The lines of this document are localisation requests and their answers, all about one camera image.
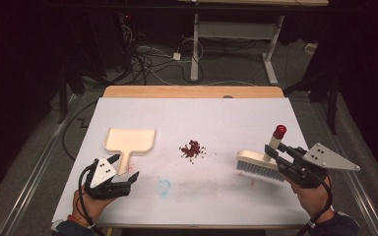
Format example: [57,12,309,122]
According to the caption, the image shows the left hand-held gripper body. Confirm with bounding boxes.
[84,157,132,201]

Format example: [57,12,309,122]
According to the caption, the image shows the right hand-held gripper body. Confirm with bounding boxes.
[275,143,361,189]

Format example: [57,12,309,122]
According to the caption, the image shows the cream brush with red tip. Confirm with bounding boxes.
[235,124,288,182]

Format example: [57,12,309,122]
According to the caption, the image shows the cream plastic dustpan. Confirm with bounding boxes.
[102,127,157,176]

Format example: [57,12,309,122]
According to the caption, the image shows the pile of dark red crumbs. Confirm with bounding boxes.
[178,140,208,165]

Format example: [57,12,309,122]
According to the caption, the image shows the person's left hand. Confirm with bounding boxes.
[72,185,117,226]

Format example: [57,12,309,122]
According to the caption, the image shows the person's right hand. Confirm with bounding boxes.
[284,176,334,220]

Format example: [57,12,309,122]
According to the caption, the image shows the black metal stand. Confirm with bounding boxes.
[56,63,69,125]
[283,65,340,136]

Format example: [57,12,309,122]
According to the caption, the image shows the white board table cover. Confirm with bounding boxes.
[51,96,339,228]

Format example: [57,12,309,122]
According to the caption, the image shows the wooden table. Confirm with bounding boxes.
[51,85,339,230]

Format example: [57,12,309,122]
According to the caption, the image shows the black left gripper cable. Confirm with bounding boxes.
[78,162,107,236]

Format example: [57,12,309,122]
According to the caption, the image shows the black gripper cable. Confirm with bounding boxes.
[78,162,107,236]
[294,175,334,236]

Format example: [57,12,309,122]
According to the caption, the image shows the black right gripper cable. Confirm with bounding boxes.
[294,175,334,236]

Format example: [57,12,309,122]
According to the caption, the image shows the metal floor rail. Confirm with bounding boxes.
[308,97,378,236]
[0,93,82,236]

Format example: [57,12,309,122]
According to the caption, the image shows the black floor cable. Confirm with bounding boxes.
[61,99,98,162]

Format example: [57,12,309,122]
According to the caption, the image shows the red string bracelet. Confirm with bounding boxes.
[67,214,94,228]

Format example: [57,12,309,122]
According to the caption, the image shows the tangle of floor cables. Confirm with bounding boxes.
[119,24,206,87]

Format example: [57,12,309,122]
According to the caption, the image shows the white metal desk frame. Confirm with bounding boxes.
[176,0,330,87]

